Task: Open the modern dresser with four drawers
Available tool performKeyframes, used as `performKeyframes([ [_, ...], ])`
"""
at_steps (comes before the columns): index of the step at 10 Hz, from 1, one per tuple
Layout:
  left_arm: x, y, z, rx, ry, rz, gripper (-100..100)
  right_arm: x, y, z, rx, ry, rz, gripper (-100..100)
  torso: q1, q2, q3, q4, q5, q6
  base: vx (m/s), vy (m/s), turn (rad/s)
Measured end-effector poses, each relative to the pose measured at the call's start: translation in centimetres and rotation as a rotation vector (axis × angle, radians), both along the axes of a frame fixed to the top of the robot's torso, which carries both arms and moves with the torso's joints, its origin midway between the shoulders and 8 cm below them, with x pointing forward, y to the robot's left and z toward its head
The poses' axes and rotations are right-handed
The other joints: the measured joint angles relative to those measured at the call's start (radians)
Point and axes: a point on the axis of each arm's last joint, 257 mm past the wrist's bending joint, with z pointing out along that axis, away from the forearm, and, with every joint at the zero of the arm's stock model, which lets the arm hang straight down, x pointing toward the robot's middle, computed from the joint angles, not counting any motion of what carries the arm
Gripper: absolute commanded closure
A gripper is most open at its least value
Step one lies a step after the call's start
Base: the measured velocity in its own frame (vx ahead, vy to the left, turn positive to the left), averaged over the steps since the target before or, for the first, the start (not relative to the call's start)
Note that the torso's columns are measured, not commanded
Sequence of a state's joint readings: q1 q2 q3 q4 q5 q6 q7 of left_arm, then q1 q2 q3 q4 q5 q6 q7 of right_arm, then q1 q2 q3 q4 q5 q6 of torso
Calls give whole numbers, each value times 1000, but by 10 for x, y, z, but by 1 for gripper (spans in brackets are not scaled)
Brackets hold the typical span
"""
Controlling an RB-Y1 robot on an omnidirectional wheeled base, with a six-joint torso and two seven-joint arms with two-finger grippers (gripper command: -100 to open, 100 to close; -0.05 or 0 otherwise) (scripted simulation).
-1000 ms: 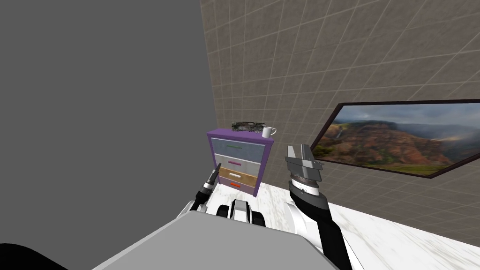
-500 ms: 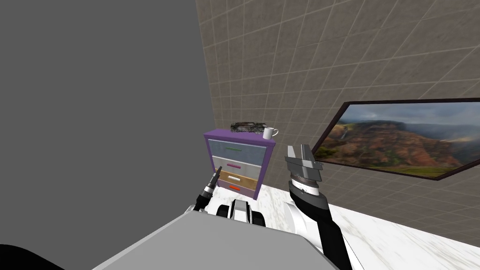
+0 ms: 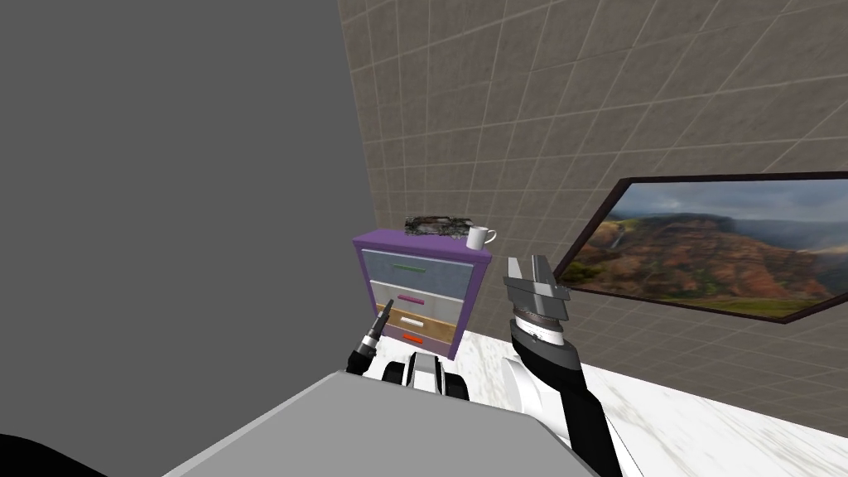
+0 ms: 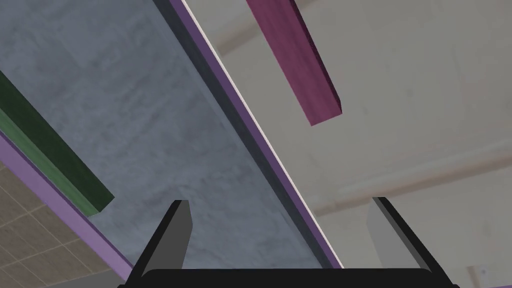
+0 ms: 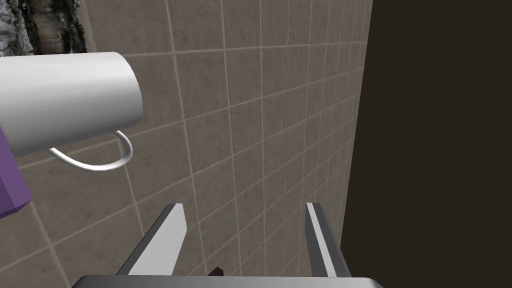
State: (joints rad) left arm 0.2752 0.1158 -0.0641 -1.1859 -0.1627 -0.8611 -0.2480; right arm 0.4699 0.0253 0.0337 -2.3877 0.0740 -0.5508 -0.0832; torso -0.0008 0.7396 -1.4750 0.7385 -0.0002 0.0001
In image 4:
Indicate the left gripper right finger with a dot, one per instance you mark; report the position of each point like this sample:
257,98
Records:
386,240

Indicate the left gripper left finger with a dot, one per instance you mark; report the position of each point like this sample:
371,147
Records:
176,240

